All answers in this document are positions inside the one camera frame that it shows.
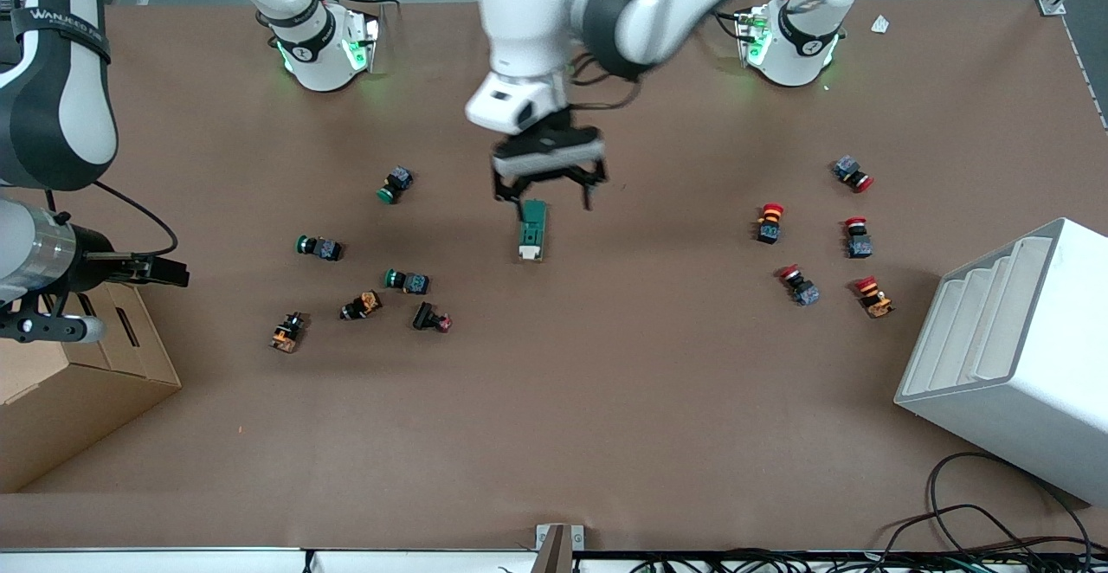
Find black looped floor cable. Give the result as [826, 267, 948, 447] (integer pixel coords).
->
[926, 452, 1095, 558]

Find red button with yellow ring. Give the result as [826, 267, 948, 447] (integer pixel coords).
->
[755, 203, 786, 245]

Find red button with grey block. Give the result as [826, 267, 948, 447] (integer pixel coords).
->
[833, 155, 875, 193]
[844, 216, 873, 260]
[776, 264, 821, 307]

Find red black floor cable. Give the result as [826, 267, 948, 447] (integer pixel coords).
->
[876, 504, 1108, 558]

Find black switch with pink tip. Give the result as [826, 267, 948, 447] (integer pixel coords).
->
[412, 301, 454, 333]

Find orange black selector switch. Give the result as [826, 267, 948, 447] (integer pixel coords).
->
[269, 312, 308, 354]
[340, 291, 383, 321]

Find brown table mat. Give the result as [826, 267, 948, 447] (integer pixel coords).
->
[0, 0, 1108, 550]

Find brown cardboard box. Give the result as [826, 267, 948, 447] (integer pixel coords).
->
[0, 283, 183, 494]

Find red button with orange block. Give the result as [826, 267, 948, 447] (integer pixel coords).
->
[854, 275, 894, 319]

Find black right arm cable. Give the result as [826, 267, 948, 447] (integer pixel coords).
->
[42, 178, 179, 316]

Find grey metal bracket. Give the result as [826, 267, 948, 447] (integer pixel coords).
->
[535, 524, 584, 573]

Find white stepped plastic rack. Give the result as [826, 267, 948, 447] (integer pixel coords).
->
[894, 217, 1108, 506]

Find white table edge rail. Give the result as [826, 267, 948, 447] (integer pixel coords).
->
[0, 546, 1108, 573]

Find green load switch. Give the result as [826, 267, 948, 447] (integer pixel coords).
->
[518, 199, 549, 263]

